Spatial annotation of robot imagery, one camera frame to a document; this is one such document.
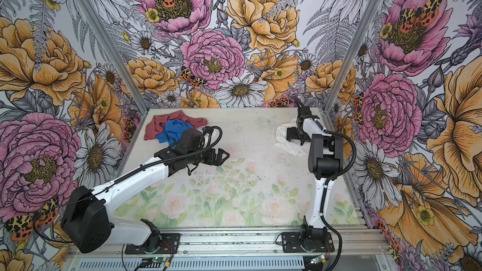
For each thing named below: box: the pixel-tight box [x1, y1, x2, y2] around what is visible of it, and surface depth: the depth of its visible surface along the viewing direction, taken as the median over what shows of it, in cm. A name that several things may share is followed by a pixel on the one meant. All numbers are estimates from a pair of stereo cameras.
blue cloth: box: [156, 119, 195, 147], surface depth 106 cm
